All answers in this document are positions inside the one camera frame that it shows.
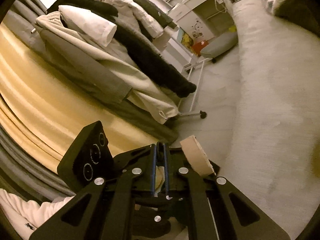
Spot tan tape roll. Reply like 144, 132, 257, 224
180, 135, 216, 177

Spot yellow curtain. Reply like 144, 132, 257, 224
1, 25, 156, 172

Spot beige hanging trousers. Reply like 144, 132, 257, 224
36, 11, 179, 126

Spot black hanging garment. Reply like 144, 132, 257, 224
47, 0, 193, 98

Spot colourful picture book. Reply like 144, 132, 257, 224
177, 28, 196, 54

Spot grey cushioned stool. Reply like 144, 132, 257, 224
200, 31, 238, 59

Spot white dressing table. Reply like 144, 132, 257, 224
150, 0, 234, 43

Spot dark grey fleece blanket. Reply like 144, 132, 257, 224
274, 0, 319, 36

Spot white clothes rack frame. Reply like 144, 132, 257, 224
176, 58, 212, 119

